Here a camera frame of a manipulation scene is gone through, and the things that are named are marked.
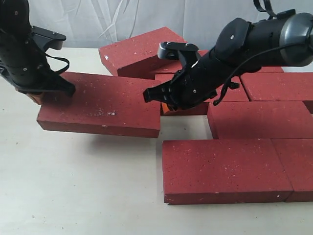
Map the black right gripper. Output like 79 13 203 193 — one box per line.
143 47 245 115

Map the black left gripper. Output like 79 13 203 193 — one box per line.
0 36 75 105

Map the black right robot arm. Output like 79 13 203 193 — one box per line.
143 12 313 111

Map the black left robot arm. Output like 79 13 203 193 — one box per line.
0 0 75 104

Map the red brick back row left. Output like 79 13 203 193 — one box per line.
149 50 208 75

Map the red brick third row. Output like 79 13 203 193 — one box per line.
207 101 313 139

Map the large red brick front left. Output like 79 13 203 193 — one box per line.
162 139 293 205

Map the red brick second row right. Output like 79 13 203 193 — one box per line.
241 72 313 113

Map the red brick back row right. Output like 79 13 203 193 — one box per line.
257 66 284 73

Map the pale blue backdrop cloth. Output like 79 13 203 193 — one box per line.
24 0 313 51

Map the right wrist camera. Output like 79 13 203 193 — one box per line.
157 42 199 60

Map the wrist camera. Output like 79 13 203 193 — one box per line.
31 25 67 52
157 42 199 60

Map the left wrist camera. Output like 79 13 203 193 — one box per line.
31 25 67 52

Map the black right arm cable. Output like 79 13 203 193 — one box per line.
212 0 313 106

